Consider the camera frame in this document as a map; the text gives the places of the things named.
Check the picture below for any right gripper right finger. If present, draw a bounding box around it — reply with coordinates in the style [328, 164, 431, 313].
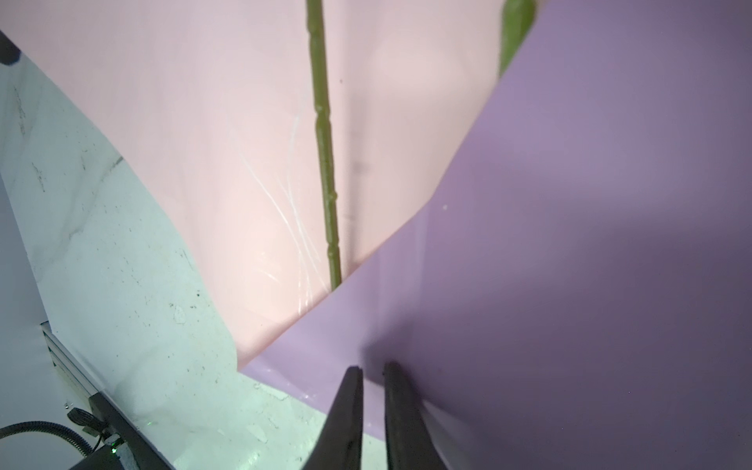
[383, 362, 447, 470]

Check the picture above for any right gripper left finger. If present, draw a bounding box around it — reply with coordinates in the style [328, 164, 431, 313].
[303, 366, 364, 470]

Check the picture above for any aluminium front rail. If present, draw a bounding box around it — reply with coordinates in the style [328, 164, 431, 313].
[40, 321, 100, 411]

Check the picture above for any pink purple wrapping paper sheet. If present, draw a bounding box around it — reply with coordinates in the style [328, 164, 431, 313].
[1, 1, 751, 469]

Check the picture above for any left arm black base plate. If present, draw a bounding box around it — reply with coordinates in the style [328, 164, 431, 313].
[68, 393, 174, 470]

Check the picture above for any white blue fake rose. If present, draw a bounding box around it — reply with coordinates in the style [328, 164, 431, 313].
[499, 0, 539, 78]

